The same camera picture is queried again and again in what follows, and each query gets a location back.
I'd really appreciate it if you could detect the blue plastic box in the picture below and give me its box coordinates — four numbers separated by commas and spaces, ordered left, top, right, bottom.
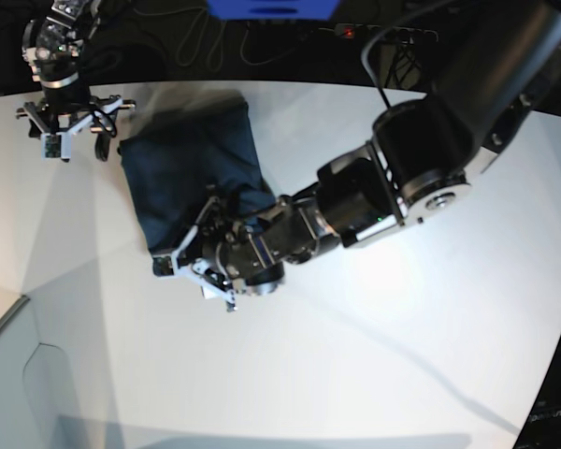
207, 0, 340, 21

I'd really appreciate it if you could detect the white power strip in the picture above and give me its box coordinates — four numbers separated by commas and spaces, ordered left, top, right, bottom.
334, 23, 439, 44

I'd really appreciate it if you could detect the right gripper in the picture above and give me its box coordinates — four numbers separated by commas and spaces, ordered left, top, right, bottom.
15, 95, 136, 162

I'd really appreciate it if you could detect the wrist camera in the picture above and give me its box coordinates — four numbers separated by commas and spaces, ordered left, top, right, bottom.
40, 133, 72, 162
152, 255, 175, 278

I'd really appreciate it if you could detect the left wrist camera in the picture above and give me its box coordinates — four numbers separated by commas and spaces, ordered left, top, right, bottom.
152, 255, 175, 278

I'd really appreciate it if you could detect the black hanging cable bundle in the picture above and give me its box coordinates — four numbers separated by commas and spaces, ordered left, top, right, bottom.
382, 41, 426, 90

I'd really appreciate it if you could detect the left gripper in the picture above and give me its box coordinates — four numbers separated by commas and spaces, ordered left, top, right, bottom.
151, 184, 237, 312

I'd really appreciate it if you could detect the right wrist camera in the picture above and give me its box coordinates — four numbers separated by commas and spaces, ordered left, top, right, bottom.
40, 133, 72, 162

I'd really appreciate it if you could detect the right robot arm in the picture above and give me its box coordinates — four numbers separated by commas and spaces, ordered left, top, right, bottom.
16, 1, 136, 163

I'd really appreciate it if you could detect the black cable loop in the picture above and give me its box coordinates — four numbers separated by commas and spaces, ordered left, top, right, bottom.
172, 8, 319, 71

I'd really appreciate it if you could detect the navy blue t-shirt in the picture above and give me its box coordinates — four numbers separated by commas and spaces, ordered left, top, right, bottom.
119, 94, 276, 254

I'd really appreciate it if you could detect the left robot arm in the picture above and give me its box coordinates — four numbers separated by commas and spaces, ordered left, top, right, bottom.
152, 1, 561, 311

